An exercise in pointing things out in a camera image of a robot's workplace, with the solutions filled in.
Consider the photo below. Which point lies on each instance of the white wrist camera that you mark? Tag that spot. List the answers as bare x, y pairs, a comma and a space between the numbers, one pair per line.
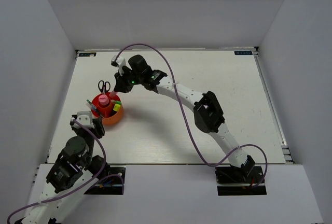
118, 62
85, 118

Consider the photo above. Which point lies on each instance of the green ink pen refill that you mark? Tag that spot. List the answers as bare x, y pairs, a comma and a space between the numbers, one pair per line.
93, 107

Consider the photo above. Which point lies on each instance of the pink translucent stapler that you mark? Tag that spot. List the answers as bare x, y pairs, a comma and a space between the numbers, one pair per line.
113, 94

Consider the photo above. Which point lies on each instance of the blue label sticker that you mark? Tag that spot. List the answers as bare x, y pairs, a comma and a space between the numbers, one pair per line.
243, 53
87, 54

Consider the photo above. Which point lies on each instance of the black handled scissors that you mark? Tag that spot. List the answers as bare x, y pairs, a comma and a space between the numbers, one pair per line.
104, 86

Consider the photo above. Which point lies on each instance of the blue label sticker left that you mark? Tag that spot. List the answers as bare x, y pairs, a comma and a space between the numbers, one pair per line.
87, 54

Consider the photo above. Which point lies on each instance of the blue label sticker right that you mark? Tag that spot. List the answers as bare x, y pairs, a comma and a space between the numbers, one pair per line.
243, 53

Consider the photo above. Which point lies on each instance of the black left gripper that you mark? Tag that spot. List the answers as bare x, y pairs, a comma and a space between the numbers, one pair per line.
99, 127

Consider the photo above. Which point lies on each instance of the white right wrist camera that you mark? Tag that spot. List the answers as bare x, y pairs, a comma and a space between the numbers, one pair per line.
118, 62

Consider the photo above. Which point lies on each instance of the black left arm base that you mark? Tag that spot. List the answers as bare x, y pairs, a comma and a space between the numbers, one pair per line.
110, 181

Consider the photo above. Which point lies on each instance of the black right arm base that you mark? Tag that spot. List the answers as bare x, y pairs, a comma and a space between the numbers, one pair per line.
231, 182

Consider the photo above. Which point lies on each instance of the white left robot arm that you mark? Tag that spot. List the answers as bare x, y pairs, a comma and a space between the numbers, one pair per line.
75, 170

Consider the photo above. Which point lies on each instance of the yellow cap black highlighter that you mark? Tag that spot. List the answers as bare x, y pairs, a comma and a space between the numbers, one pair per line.
116, 107

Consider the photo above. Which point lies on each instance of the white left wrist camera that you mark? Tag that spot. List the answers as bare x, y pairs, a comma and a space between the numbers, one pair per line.
85, 118

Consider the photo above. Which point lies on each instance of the pink glue stick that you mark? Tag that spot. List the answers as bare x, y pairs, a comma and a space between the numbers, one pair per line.
103, 100

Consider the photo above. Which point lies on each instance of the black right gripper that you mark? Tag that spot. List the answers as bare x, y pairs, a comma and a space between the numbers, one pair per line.
121, 85

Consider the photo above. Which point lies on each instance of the orange round organizer container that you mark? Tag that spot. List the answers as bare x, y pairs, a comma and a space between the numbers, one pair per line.
109, 116

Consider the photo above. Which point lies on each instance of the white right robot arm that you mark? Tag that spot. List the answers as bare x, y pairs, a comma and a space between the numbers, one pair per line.
207, 112

